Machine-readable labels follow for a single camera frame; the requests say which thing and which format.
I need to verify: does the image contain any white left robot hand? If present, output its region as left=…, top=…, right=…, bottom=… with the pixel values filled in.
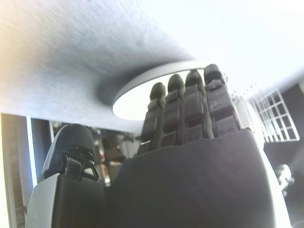
left=25, top=63, right=292, bottom=228

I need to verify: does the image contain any white plate with dark rim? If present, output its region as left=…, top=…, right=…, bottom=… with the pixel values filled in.
left=111, top=60, right=228, bottom=122

